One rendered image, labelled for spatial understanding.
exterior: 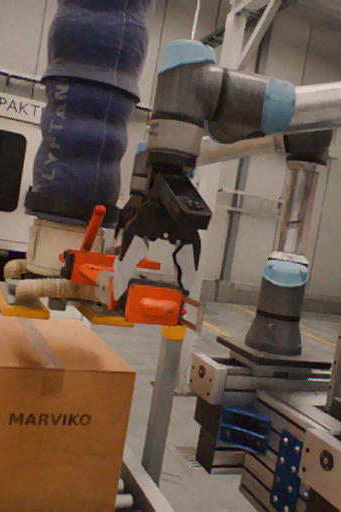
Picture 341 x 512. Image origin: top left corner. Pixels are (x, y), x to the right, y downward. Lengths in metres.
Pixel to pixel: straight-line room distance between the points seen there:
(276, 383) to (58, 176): 0.74
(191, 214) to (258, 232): 11.07
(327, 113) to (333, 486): 0.61
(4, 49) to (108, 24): 9.11
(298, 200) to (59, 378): 0.80
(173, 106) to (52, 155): 0.56
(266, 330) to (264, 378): 0.12
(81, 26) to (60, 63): 0.09
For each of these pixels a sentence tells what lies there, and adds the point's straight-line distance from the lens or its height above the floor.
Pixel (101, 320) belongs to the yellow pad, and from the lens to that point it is 1.19.
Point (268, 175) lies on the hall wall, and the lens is 11.81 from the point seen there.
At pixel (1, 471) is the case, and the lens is 1.36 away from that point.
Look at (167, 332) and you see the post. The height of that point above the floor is 0.95.
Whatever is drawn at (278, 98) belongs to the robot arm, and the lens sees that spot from 0.77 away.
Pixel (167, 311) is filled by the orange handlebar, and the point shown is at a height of 1.20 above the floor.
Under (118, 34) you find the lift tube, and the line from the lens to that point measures 1.27.
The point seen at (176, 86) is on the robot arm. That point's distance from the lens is 0.74.
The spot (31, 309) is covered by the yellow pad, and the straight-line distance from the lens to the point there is 1.16.
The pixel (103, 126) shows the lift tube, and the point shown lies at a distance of 1.24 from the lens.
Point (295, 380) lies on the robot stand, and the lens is 1.46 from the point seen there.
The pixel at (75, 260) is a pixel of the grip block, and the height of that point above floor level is 1.22.
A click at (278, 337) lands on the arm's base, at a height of 1.08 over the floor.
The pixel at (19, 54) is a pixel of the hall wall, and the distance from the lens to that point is 10.37.
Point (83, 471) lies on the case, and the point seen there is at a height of 0.70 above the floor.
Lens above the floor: 1.30
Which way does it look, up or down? 3 degrees down
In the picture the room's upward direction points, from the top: 9 degrees clockwise
